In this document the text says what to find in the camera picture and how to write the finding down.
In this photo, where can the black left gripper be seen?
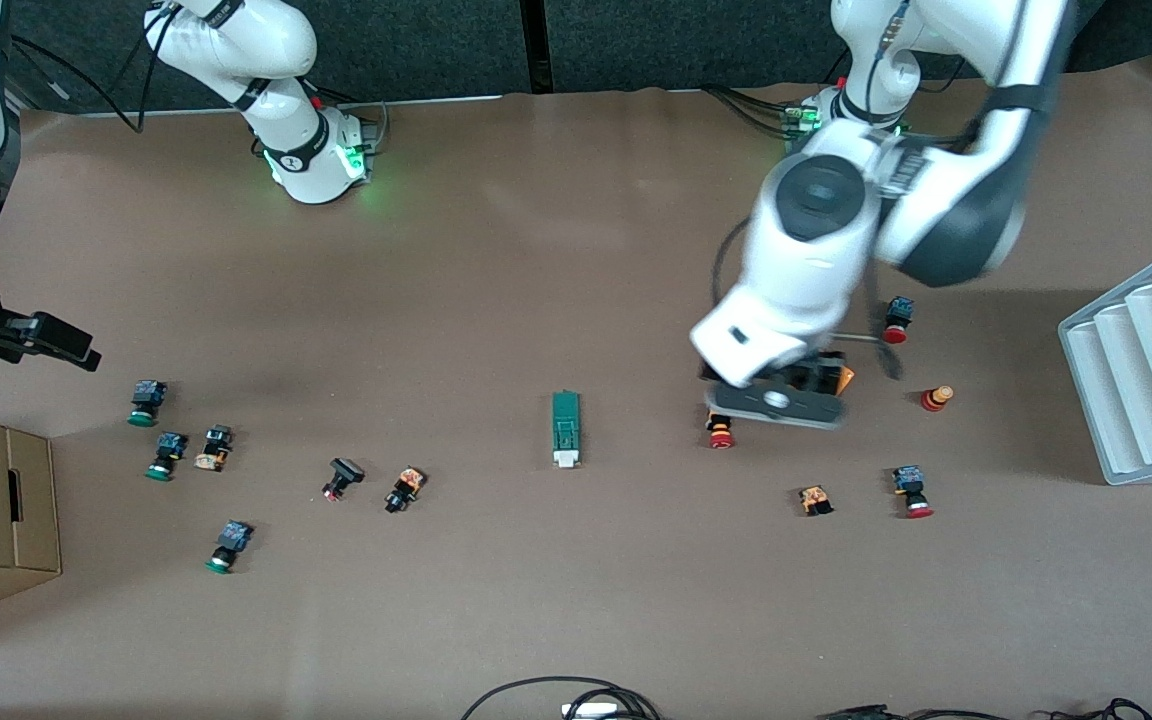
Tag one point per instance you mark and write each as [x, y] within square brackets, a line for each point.
[820, 372]

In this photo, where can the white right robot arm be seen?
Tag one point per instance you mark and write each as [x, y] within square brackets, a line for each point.
[306, 150]

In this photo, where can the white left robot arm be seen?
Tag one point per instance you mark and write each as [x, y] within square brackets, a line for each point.
[806, 270]

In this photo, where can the green push button blue block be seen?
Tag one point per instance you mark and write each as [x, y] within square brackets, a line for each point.
[148, 392]
[233, 537]
[169, 447]

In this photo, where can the red emergency button blue block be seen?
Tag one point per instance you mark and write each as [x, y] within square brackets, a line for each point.
[900, 312]
[908, 480]

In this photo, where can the red emergency button orange block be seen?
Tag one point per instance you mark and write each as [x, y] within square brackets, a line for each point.
[721, 435]

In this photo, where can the red yellow button head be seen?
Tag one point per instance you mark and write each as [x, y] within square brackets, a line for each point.
[934, 400]

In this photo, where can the small orange contact block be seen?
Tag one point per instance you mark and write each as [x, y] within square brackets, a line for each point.
[815, 498]

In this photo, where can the black push button red tip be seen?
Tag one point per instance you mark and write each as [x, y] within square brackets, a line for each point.
[346, 470]

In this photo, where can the brown paper table cover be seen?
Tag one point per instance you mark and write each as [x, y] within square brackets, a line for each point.
[576, 600]

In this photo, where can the white ridged tray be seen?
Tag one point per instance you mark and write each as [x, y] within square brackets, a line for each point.
[1146, 400]

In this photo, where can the black button orange block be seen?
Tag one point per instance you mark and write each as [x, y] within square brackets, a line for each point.
[406, 487]

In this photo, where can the white plug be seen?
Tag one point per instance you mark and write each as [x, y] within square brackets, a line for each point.
[591, 711]

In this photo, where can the orange button enclosure box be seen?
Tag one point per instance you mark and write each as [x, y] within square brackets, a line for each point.
[842, 378]

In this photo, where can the beige contact block switch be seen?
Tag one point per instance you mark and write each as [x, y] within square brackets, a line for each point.
[216, 440]

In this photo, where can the black panel divider post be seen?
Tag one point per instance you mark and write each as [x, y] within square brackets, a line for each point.
[536, 45]

